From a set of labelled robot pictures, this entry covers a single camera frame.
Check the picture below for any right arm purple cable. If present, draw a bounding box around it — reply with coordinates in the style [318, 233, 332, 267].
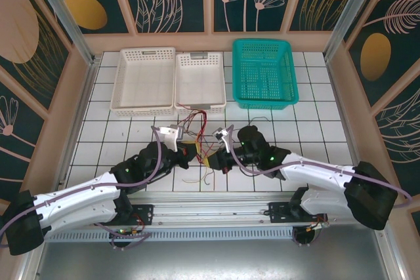
[226, 125, 413, 209]

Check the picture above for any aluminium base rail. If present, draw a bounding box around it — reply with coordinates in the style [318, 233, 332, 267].
[108, 194, 329, 228]

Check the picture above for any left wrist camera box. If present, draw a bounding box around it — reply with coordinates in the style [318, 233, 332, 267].
[159, 125, 185, 152]

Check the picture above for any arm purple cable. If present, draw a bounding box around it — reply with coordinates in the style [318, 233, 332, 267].
[226, 125, 413, 209]
[0, 125, 171, 248]

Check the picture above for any teal plastic mesh basket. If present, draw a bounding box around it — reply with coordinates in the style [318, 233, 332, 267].
[232, 38, 300, 110]

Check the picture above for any yellow cable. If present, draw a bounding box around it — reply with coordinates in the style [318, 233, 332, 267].
[182, 157, 217, 185]

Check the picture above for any grey metal base plate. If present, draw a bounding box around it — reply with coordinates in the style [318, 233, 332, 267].
[22, 240, 400, 280]

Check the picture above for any single pink flower wall poster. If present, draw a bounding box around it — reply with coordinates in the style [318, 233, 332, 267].
[0, 63, 50, 202]

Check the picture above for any grey slotted cable duct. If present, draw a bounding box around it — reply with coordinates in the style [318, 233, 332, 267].
[42, 227, 296, 243]

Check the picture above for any white basket with grey handle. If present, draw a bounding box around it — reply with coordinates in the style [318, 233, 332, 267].
[173, 52, 228, 115]

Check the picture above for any large white plastic basket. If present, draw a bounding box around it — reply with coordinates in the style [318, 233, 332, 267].
[110, 47, 177, 117]

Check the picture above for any orange circle pink leaf poster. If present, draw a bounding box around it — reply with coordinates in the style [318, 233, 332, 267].
[116, 0, 207, 35]

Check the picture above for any large peach circle wall poster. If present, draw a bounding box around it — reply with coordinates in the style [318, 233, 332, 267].
[0, 0, 75, 113]

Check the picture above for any orange oval leaf branch poster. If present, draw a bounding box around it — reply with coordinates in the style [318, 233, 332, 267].
[343, 0, 420, 109]

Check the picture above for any two pink flowers wall poster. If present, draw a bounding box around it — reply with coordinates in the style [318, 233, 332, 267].
[209, 0, 301, 35]

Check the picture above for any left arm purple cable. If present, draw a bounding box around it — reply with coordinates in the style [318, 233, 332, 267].
[0, 125, 171, 248]

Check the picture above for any pink leaf outlines wall poster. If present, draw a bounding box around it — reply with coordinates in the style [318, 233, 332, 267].
[370, 60, 420, 192]

